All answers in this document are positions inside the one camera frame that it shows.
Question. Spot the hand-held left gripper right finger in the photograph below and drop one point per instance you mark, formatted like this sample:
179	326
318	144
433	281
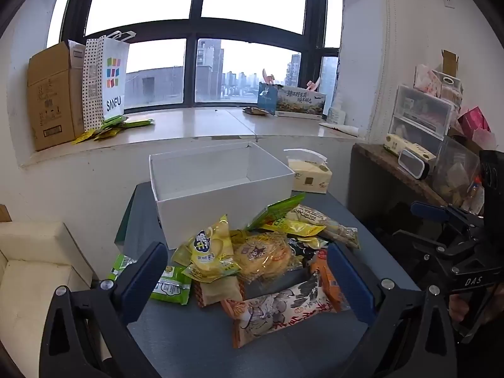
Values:
350	279

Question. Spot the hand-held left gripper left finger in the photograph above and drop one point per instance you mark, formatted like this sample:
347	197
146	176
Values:
141	279

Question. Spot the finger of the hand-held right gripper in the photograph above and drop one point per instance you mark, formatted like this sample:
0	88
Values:
423	243
429	210

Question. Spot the white ink-drawing peanut packet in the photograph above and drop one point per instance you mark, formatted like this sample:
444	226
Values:
275	311

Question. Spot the white cardboard box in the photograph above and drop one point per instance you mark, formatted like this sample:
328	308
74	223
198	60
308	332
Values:
220	204

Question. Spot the person's right hand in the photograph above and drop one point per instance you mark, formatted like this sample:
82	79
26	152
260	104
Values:
458	307

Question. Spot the orange snack packet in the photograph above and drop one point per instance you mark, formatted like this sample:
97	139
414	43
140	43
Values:
328	279

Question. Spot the small green snack packet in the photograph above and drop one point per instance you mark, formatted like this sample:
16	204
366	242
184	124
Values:
120	265

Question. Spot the green white snack packet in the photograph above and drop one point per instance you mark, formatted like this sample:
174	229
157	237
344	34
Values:
171	285

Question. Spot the clear plastic container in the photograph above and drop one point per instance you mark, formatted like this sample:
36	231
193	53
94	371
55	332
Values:
453	169

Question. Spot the small glue bottle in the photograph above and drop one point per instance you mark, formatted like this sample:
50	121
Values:
474	197

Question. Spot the white black-rimmed case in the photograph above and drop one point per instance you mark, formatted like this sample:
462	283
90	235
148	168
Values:
413	165

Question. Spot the clear long cracker packet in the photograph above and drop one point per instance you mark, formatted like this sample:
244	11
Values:
319	217

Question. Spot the yellow flat snack packet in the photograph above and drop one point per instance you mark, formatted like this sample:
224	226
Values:
299	227

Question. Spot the white green printed box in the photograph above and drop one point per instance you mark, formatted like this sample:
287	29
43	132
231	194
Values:
397	143

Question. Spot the yellow chip packet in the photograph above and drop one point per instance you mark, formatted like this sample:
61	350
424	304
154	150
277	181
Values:
210	252

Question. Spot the brown paper snack packet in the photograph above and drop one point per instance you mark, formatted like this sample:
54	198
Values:
216	293

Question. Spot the clear plastic drawer unit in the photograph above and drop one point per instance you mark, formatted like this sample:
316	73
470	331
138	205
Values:
421	118

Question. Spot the round rice cracker packet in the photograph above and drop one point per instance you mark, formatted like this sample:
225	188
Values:
260	258

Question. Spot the green foil snack packet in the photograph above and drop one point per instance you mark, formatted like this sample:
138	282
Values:
281	208

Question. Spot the pink box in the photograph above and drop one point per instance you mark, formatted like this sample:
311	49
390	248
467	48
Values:
474	120

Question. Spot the yellow tissue pack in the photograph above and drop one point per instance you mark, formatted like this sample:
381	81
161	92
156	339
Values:
311	177

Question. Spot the pink floral bag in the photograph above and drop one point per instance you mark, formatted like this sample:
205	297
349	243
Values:
425	78

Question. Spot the small open cardboard box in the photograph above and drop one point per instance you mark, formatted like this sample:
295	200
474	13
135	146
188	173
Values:
449	63

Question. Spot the pile of green yellow sachets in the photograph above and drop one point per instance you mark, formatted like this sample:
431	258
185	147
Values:
114	124

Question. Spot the printed tissue box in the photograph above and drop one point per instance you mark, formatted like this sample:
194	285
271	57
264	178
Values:
301	102

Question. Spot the brown flat packet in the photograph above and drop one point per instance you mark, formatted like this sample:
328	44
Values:
254	111

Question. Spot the white shopping bag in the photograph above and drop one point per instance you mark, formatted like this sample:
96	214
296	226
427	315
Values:
114	86

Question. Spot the blue carton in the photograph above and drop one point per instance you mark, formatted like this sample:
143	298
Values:
267	98

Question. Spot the polka dot paper bag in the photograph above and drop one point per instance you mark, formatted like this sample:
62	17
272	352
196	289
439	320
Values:
91	86

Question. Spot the brown cardboard box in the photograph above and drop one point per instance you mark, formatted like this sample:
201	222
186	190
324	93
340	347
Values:
51	98

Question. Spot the white wall socket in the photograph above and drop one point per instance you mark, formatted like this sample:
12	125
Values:
449	2

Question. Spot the black window frame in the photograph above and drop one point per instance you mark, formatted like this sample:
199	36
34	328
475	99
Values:
191	31

